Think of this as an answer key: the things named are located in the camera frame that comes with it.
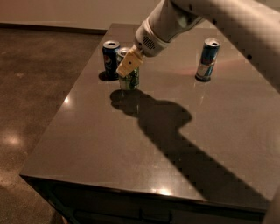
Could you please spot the tall blue energy drink can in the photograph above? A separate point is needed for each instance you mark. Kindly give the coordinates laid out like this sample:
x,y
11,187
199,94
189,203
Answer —
x,y
207,60

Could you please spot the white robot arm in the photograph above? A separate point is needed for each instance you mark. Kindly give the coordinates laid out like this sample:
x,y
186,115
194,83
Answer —
x,y
253,28

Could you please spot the green soda can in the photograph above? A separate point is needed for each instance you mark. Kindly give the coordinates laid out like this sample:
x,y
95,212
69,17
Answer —
x,y
131,81

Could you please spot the dark table base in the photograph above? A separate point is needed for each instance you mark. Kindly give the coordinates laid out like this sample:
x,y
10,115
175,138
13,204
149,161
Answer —
x,y
92,204

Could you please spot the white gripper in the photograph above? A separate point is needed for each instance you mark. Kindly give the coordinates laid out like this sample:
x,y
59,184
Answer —
x,y
149,41

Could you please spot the blue pepsi can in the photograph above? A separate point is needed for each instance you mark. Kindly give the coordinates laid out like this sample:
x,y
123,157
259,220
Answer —
x,y
110,49

